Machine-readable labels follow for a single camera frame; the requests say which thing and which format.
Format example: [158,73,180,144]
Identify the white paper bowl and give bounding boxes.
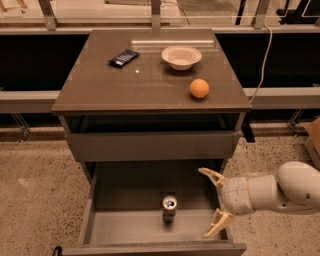
[161,46,202,71]

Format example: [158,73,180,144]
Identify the silver redbull can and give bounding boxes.
[162,195,178,223]

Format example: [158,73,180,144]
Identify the dark blue snack packet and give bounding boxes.
[109,49,139,68]

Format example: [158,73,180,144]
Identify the white cable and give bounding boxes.
[248,23,273,104]

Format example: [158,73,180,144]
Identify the orange fruit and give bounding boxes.
[189,79,209,99]

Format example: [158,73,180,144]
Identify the grey drawer cabinet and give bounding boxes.
[50,28,253,256]

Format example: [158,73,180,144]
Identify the open grey middle drawer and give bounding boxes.
[61,159,248,256]

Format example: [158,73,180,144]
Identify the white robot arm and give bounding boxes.
[198,161,320,238]

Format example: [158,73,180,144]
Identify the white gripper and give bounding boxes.
[198,167,255,239]

